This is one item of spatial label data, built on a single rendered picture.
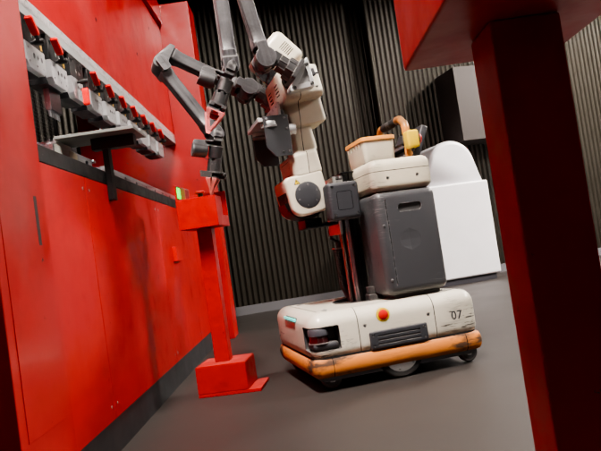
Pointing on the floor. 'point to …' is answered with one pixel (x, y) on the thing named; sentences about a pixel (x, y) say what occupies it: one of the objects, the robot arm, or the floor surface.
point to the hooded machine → (462, 215)
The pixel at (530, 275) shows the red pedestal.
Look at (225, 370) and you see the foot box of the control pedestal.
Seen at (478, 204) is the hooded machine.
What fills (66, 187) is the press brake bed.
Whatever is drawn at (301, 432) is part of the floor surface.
